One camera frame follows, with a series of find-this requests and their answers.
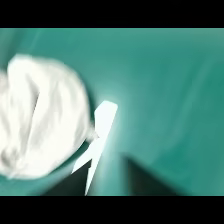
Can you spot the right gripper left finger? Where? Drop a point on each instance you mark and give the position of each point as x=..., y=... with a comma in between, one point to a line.
x=71, y=185

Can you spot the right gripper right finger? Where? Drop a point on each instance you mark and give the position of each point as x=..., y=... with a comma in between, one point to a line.
x=143, y=181

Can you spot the white garment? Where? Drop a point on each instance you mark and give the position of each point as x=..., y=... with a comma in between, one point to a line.
x=43, y=116

